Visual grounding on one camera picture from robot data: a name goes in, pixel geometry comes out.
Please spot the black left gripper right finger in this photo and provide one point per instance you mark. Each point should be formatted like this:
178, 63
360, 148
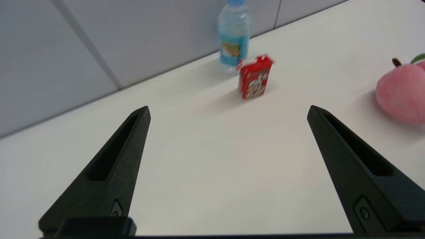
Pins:
372, 186

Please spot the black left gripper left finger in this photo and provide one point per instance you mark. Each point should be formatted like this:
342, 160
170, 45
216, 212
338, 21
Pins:
106, 186

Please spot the clear soda water bottle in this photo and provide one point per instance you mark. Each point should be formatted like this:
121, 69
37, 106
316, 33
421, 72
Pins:
234, 36

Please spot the pink peach plush toy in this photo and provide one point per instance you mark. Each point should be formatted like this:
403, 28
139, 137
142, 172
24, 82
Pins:
403, 93

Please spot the red milk carton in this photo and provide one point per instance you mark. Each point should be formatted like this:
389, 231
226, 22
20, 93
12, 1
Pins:
255, 78

